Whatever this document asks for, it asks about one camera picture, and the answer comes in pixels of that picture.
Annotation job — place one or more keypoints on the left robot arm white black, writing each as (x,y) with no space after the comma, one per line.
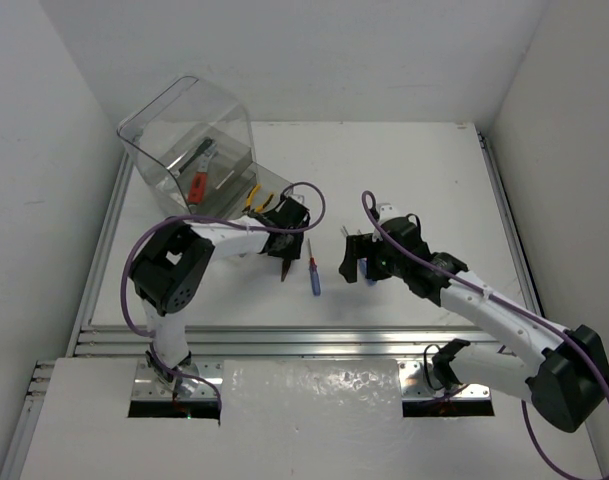
(167,271)

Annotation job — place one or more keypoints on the aluminium frame rail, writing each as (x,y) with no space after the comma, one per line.
(313,386)

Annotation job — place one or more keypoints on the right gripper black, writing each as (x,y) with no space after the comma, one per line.
(358,246)

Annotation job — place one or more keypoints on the red handled adjustable wrench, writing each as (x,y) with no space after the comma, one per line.
(198,184)

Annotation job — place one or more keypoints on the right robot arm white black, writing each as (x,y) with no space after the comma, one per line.
(563,373)

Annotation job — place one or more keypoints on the clear plastic pull-out drawer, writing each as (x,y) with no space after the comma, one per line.
(225,198)

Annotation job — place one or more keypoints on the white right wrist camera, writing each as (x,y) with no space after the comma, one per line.
(386,212)

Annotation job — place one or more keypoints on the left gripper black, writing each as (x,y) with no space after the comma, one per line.
(286,245)

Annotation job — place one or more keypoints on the black handled adjustable wrench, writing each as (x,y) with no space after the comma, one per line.
(205,151)

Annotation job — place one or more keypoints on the yellow black needle-nose pliers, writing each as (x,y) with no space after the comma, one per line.
(285,267)

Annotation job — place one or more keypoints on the clear stacked plastic container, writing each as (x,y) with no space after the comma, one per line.
(199,170)

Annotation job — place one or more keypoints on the yellow black long-nose pliers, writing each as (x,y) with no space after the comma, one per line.
(256,202)

